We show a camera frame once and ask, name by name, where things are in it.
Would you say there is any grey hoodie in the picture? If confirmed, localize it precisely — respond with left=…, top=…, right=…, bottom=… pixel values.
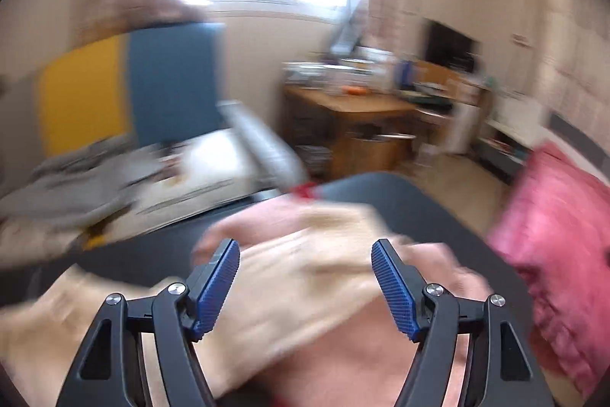
left=0, top=145, right=165, bottom=231

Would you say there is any cream knit sweater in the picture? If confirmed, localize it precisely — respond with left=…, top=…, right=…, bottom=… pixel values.
left=0, top=197, right=477, bottom=393

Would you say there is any grey yellow blue headboard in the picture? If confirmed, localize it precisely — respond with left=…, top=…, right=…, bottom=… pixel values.
left=38, top=22, right=227, bottom=150

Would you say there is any black monitor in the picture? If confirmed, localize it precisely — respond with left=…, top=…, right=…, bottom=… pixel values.
left=424, top=20, right=477, bottom=71

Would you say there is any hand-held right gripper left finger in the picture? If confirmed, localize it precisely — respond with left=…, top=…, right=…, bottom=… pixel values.
left=56, top=238, right=240, bottom=407

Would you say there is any bright pink cloth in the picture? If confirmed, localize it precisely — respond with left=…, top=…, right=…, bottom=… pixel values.
left=486, top=142, right=610, bottom=398

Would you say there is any low white cabinet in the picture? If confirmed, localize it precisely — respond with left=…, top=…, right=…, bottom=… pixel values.
left=477, top=95, right=549, bottom=179

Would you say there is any tall white wardrobe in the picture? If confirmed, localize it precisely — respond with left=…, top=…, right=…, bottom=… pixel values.
left=538, top=0, right=610, bottom=141

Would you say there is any dusty pink garment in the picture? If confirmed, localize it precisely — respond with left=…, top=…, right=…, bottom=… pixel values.
left=195, top=180, right=496, bottom=407

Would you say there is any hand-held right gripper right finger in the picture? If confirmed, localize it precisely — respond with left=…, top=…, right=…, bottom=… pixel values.
left=371, top=238, right=556, bottom=407

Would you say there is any pile of desk clutter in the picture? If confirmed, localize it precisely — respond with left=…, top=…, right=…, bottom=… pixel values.
left=283, top=47, right=420, bottom=95

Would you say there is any wooden stool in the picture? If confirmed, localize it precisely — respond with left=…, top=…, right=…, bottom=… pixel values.
left=343, top=133, right=415, bottom=174

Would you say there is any wooden desk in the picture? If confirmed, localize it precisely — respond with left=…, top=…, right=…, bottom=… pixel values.
left=281, top=80, right=477, bottom=179

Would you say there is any printed white bedsheet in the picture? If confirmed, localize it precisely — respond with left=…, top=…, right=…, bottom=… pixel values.
left=133, top=133, right=272, bottom=217

